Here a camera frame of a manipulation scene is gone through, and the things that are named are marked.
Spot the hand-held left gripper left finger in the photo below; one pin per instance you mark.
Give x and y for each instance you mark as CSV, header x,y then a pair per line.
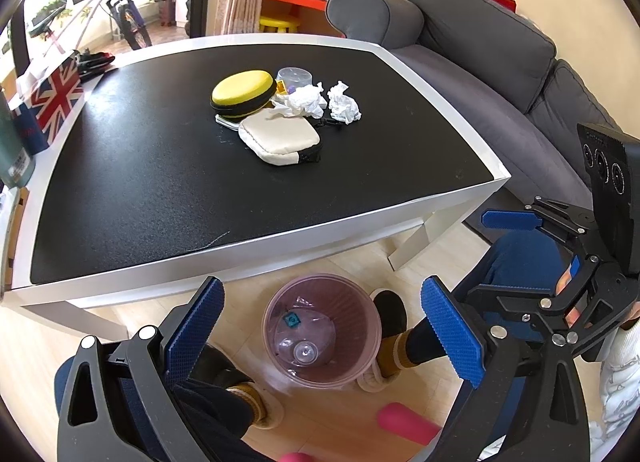
x,y
197,327

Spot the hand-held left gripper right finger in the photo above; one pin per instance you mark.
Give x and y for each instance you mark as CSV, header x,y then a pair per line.
x,y
450,327

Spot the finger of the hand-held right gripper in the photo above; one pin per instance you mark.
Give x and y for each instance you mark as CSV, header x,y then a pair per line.
x,y
515,299
510,219

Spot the pink plastic trash bin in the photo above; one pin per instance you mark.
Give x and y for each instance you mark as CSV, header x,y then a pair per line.
x,y
345,304

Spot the white tissue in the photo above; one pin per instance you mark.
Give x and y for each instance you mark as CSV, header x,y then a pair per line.
x,y
305,99
342,104

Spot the beige zip pouch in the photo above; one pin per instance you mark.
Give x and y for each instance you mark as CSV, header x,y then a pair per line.
x,y
277,137

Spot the yellow zip case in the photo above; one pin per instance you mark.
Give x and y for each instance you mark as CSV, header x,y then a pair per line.
x,y
242,89

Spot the person's right forearm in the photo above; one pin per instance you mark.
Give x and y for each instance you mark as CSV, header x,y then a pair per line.
x,y
620,392

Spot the person's right hand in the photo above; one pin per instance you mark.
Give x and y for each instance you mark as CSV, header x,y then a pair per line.
x,y
562,286

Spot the black slipper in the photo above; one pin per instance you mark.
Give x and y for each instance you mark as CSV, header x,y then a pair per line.
x,y
220,367
390,312

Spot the person's left leg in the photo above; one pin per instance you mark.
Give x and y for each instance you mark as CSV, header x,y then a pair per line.
x,y
210,422

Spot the pink padded bar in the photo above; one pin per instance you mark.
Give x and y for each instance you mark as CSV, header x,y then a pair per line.
x,y
405,424
295,457

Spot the clear plastic bottle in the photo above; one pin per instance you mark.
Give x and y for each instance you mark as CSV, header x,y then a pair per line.
x,y
305,349

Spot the grey fabric sofa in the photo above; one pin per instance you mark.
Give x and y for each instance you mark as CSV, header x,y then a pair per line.
x,y
475,107

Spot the white table with black top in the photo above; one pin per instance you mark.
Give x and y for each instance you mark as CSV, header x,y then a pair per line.
x,y
200,167

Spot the blue box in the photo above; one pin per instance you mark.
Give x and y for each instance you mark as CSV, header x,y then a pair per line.
x,y
27,134

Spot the clear plastic lidded container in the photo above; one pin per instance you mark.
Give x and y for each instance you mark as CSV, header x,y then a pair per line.
x,y
295,76

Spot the flag print tissue box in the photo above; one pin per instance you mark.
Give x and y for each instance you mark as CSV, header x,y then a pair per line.
x,y
55,97

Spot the black clamp tools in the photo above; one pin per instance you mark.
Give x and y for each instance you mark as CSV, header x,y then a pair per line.
x,y
95,64

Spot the yellow plastic stool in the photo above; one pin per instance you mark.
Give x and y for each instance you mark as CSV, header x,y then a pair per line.
x,y
279,23

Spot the pink laundry basket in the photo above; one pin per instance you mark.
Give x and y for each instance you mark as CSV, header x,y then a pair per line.
x,y
165,9

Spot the railing plant boxes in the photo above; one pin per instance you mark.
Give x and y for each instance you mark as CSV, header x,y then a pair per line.
x,y
50,9

